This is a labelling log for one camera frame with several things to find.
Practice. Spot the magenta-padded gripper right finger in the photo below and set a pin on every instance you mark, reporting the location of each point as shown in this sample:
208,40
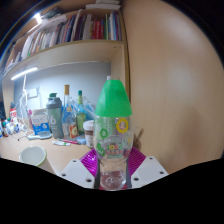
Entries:
150,170

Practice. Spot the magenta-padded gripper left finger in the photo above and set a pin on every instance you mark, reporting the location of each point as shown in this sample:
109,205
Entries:
76,173

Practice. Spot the clear bottle with green cap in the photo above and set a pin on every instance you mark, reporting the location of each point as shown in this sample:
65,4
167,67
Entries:
113,133

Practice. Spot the pink pen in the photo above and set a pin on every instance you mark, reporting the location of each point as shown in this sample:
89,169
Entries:
71,141

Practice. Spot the white marker pen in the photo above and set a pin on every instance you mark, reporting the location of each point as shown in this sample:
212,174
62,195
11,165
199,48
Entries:
61,143

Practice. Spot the brown jar with white lid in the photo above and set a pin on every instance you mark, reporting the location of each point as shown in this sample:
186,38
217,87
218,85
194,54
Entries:
88,133

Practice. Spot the green glass bottle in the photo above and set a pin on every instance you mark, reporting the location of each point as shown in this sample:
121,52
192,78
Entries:
81,116

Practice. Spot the clear bottle with yellow cap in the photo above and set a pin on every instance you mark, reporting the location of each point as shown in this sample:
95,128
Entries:
69,116

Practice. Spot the grey shaker bottle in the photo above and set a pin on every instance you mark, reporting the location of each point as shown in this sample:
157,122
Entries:
55,116

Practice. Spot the blue and white carton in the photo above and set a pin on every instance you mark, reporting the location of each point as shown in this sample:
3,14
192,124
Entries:
40,121

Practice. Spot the white desk lamp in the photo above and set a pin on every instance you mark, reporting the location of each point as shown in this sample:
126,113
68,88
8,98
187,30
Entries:
24,106

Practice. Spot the red and white small container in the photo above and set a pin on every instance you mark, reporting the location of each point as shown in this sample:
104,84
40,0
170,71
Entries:
13,115

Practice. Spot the clear glass bottle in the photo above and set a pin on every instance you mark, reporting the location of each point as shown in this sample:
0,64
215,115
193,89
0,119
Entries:
109,77

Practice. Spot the wooden shelf unit with books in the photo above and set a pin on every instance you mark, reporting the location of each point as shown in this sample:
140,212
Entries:
66,33

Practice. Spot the white wall socket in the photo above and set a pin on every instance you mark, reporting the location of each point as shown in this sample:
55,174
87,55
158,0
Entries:
33,92

